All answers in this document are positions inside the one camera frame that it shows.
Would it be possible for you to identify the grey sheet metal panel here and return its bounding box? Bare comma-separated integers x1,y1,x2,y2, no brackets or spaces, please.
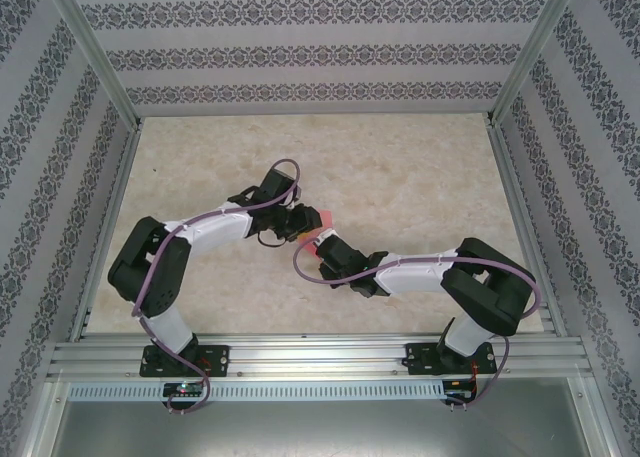
49,401,601,457

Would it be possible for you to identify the aluminium mounting rail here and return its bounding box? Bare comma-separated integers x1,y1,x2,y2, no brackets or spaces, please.
47,332,594,378

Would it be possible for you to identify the thin black cable loop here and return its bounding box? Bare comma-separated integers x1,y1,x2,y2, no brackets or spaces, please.
253,228,282,249

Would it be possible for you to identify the aluminium frame post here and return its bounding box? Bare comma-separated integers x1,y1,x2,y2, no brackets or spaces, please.
43,0,144,128
484,0,586,128

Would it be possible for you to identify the slotted grey cable duct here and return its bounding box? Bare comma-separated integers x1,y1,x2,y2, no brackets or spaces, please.
67,380,446,402

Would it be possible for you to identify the aluminium side rail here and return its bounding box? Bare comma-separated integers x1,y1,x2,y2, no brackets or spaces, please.
67,119,144,343
487,119,569,338

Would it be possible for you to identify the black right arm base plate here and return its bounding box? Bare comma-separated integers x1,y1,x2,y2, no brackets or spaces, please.
405,341,497,377

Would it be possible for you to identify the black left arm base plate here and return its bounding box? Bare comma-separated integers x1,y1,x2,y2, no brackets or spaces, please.
141,345,231,379

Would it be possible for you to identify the pink square paper sheet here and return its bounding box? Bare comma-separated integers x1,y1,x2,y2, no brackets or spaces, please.
303,208,336,259

